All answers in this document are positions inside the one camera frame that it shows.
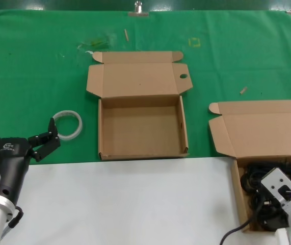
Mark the cardboard box with round hole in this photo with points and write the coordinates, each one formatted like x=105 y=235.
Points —
x=140 y=127

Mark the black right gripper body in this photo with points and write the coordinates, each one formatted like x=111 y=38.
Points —
x=275 y=222

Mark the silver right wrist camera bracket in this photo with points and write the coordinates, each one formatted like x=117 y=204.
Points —
x=275 y=183

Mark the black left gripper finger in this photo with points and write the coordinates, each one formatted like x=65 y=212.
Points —
x=46 y=143

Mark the open brown cardboard box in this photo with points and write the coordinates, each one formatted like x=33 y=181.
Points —
x=257 y=132

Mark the short wooden stick piece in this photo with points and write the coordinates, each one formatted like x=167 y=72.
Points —
x=243 y=90

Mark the long wooden stick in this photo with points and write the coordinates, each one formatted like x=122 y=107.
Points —
x=126 y=35

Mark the clear tape roll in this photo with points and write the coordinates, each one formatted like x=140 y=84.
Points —
x=79 y=127

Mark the clear plastic wrapper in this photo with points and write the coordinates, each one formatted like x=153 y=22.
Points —
x=96 y=42

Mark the green table cloth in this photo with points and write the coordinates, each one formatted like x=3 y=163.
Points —
x=33 y=76

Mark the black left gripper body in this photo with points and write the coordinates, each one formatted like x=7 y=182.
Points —
x=12 y=163

